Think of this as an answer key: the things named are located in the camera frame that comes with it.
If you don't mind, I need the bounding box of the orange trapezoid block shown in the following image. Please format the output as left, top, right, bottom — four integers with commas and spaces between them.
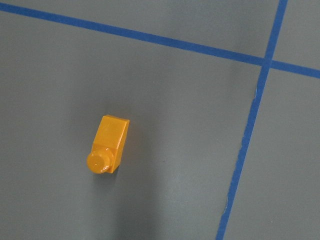
86, 115, 130, 174

